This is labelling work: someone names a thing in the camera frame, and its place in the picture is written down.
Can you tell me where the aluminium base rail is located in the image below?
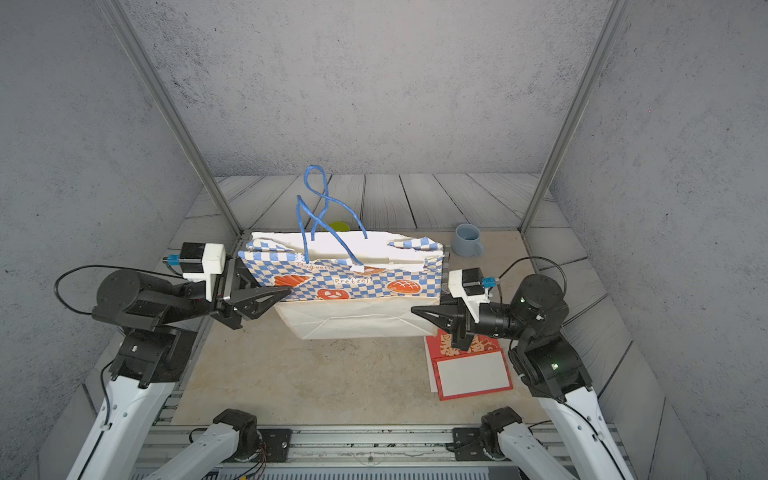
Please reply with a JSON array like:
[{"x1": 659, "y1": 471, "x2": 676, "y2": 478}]
[{"x1": 125, "y1": 422, "x2": 631, "y2": 480}]

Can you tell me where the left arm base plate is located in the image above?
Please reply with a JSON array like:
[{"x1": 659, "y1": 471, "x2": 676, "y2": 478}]
[{"x1": 259, "y1": 428, "x2": 293, "y2": 464}]

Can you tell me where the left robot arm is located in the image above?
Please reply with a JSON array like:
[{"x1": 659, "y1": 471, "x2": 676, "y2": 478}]
[{"x1": 68, "y1": 255, "x2": 292, "y2": 479}]

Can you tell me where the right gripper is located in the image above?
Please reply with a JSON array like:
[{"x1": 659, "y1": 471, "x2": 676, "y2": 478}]
[{"x1": 414, "y1": 294, "x2": 534, "y2": 355}]

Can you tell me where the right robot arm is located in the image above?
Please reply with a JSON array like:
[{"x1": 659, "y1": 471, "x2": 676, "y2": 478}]
[{"x1": 411, "y1": 268, "x2": 633, "y2": 479}]

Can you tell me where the right frame post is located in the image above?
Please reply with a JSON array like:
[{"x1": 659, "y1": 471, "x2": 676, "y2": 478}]
[{"x1": 519, "y1": 0, "x2": 630, "y2": 236}]

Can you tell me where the red paper gift bag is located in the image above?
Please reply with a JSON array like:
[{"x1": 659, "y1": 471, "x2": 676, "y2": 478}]
[{"x1": 424, "y1": 331, "x2": 513, "y2": 401}]

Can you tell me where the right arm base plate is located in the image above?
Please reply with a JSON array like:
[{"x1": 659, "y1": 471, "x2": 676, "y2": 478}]
[{"x1": 446, "y1": 427, "x2": 488, "y2": 462}]

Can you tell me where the green plastic bowl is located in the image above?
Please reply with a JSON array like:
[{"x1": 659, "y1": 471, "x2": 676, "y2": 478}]
[{"x1": 328, "y1": 221, "x2": 351, "y2": 232}]

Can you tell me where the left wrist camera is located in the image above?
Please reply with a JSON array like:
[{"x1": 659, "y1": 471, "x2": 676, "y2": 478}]
[{"x1": 165, "y1": 242, "x2": 227, "y2": 302}]

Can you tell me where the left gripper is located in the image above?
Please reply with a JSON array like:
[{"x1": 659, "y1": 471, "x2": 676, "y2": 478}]
[{"x1": 159, "y1": 261, "x2": 290, "y2": 337}]

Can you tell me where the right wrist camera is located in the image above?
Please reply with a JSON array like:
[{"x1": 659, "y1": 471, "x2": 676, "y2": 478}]
[{"x1": 448, "y1": 268, "x2": 498, "y2": 323}]

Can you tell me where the light blue mug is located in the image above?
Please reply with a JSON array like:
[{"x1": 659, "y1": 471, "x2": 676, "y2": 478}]
[{"x1": 450, "y1": 223, "x2": 484, "y2": 258}]

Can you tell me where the left frame post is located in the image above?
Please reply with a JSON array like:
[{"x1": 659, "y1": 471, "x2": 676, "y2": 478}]
[{"x1": 97, "y1": 0, "x2": 244, "y2": 237}]

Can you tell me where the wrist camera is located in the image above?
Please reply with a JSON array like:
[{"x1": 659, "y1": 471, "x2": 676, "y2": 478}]
[
  {"x1": 165, "y1": 242, "x2": 227, "y2": 302},
  {"x1": 448, "y1": 268, "x2": 498, "y2": 323}
]

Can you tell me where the blue checkered paper bag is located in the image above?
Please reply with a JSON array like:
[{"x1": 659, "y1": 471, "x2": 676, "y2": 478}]
[{"x1": 238, "y1": 166, "x2": 444, "y2": 340}]

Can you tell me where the frame post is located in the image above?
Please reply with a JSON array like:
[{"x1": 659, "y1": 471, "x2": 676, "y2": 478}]
[
  {"x1": 519, "y1": 0, "x2": 630, "y2": 236},
  {"x1": 97, "y1": 0, "x2": 244, "y2": 237}
]

